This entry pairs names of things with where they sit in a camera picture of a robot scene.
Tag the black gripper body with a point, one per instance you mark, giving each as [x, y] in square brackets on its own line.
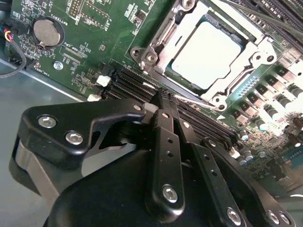
[106, 201]

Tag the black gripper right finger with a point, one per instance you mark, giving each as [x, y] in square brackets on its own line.
[201, 170]

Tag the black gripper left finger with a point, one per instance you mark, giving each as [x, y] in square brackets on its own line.
[165, 165]

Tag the silver green CPU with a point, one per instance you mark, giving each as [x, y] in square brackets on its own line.
[208, 54]

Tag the metal socket cover frame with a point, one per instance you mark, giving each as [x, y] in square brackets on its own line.
[227, 17]

